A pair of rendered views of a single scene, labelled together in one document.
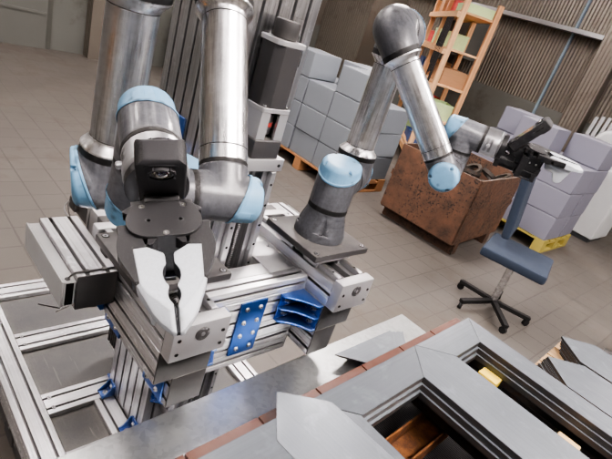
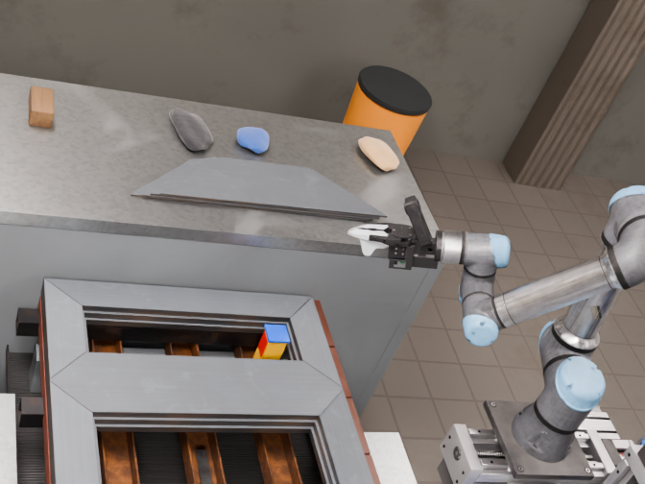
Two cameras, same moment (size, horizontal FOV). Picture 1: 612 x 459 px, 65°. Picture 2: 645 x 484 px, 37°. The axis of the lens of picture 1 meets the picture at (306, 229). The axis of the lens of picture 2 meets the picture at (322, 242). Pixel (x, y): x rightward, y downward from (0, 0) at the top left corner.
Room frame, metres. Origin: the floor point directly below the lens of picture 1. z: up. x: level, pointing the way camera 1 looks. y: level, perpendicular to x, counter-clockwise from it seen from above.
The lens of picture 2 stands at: (0.96, -1.62, 2.62)
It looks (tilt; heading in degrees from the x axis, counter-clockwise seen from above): 36 degrees down; 112
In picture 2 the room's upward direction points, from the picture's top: 24 degrees clockwise
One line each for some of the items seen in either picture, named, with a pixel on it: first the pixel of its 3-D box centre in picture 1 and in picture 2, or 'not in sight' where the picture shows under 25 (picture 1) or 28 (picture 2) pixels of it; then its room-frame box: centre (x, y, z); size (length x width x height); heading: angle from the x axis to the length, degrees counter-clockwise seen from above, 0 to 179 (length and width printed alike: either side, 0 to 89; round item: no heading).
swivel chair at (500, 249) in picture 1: (518, 249); not in sight; (3.29, -1.49, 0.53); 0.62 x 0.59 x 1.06; 45
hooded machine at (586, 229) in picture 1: (598, 184); not in sight; (6.45, -3.43, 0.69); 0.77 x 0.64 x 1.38; 51
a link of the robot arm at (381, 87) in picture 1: (373, 107); not in sight; (1.43, -0.07, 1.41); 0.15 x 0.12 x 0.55; 165
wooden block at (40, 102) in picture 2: not in sight; (40, 107); (-0.63, 0.05, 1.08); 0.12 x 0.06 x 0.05; 140
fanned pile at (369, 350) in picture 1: (384, 353); not in sight; (1.31, -0.38, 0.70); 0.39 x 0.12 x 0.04; 142
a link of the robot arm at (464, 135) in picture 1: (464, 133); not in sight; (1.36, -0.33, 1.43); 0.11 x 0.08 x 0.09; 75
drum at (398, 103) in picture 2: not in sight; (373, 137); (-0.56, 2.20, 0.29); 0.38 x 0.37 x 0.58; 140
